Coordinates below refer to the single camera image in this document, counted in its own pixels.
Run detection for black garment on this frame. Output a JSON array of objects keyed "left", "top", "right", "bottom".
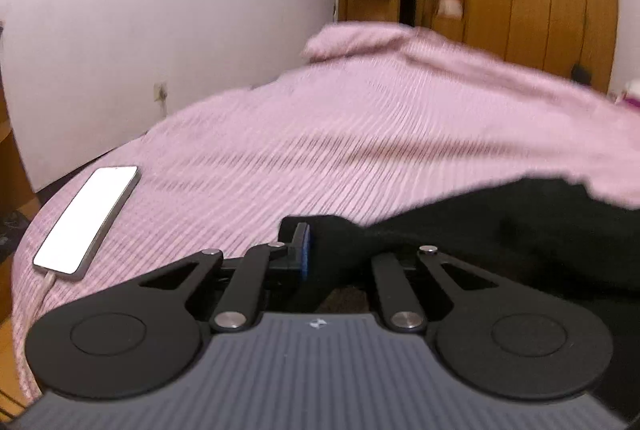
[{"left": 278, "top": 178, "right": 639, "bottom": 418}]

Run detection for purple cloth item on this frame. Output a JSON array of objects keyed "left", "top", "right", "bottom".
[{"left": 616, "top": 92, "right": 640, "bottom": 108}]

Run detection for white charging cable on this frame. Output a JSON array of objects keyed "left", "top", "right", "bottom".
[{"left": 27, "top": 270, "right": 59, "bottom": 326}]

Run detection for pink checked bed cover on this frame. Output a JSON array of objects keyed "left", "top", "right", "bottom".
[{"left": 12, "top": 23, "right": 639, "bottom": 401}]

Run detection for wall power socket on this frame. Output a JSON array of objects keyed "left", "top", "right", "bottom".
[{"left": 153, "top": 82, "right": 168, "bottom": 103}]

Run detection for white smartphone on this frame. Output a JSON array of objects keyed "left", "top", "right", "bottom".
[{"left": 32, "top": 166, "right": 141, "bottom": 280}]

